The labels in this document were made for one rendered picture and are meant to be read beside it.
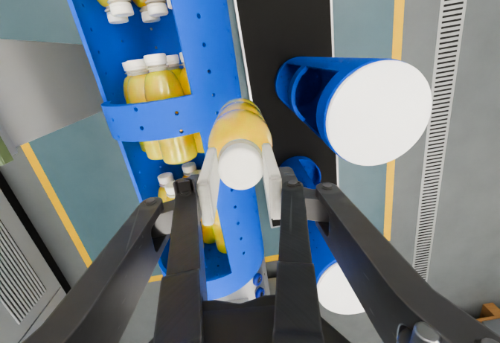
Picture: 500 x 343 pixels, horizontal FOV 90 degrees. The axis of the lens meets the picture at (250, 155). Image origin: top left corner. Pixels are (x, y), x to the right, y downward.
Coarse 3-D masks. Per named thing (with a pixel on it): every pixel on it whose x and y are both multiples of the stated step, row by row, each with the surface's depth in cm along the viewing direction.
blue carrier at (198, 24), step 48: (96, 0) 52; (192, 0) 39; (96, 48) 51; (144, 48) 61; (192, 48) 40; (192, 96) 42; (240, 96) 53; (144, 192) 63; (240, 192) 54; (240, 240) 57
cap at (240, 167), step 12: (240, 144) 21; (228, 156) 20; (240, 156) 21; (252, 156) 21; (228, 168) 21; (240, 168) 21; (252, 168) 21; (228, 180) 21; (240, 180) 21; (252, 180) 21
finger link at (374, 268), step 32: (320, 192) 13; (320, 224) 14; (352, 224) 11; (352, 256) 10; (384, 256) 9; (352, 288) 10; (384, 288) 8; (416, 288) 8; (384, 320) 8; (416, 320) 7; (448, 320) 7
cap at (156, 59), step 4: (144, 56) 44; (148, 56) 44; (152, 56) 44; (156, 56) 44; (160, 56) 44; (164, 56) 45; (144, 60) 45; (148, 60) 44; (152, 60) 44; (156, 60) 44; (160, 60) 44; (164, 60) 45; (148, 64) 44; (152, 64) 44; (156, 64) 44
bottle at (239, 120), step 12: (228, 108) 31; (240, 108) 30; (252, 108) 32; (216, 120) 30; (228, 120) 25; (240, 120) 25; (252, 120) 25; (264, 120) 31; (216, 132) 25; (228, 132) 24; (240, 132) 23; (252, 132) 24; (264, 132) 25; (216, 144) 24; (228, 144) 22; (252, 144) 22
